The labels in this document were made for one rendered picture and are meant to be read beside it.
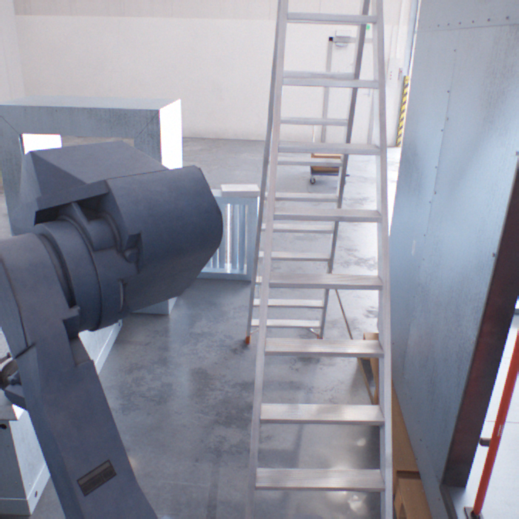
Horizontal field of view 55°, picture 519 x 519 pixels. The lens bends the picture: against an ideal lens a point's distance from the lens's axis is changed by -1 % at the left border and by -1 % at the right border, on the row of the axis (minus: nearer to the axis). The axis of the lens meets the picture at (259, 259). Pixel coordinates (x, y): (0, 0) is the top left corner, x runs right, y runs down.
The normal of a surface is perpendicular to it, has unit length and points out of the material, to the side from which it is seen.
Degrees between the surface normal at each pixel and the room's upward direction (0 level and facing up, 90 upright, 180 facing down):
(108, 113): 90
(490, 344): 90
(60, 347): 68
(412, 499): 0
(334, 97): 90
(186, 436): 0
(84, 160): 25
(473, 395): 90
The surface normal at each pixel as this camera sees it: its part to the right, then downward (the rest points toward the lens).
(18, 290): 0.55, -0.29
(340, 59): -0.06, 0.40
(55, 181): -0.22, 0.16
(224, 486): 0.03, -0.92
